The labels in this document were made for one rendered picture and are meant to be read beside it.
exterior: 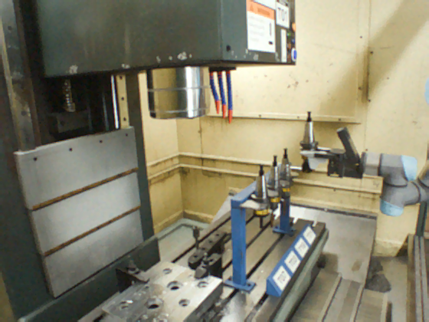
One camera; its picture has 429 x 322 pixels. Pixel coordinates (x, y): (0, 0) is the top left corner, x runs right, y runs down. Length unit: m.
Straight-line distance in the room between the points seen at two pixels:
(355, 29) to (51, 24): 1.29
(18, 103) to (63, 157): 0.22
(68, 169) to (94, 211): 0.20
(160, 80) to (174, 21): 0.16
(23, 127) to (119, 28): 0.44
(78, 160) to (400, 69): 1.41
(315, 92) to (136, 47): 1.14
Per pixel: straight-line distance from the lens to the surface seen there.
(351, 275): 1.61
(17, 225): 1.13
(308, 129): 1.09
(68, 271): 1.25
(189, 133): 2.10
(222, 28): 0.63
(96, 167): 1.20
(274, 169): 1.09
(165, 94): 0.76
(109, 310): 0.98
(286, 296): 1.17
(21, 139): 1.05
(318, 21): 1.72
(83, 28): 0.90
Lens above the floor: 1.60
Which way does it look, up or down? 15 degrees down
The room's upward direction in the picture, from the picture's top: 3 degrees counter-clockwise
